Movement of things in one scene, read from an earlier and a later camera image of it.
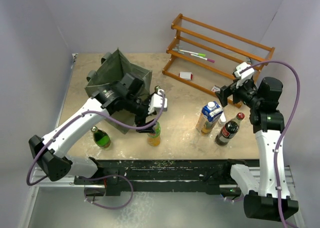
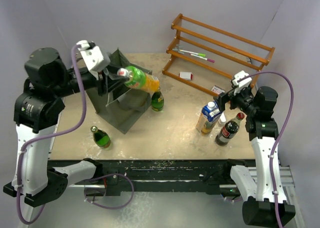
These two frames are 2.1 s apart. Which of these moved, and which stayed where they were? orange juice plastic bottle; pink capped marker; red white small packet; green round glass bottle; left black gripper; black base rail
Moved: left black gripper; orange juice plastic bottle
Stayed: pink capped marker; green round glass bottle; red white small packet; black base rail
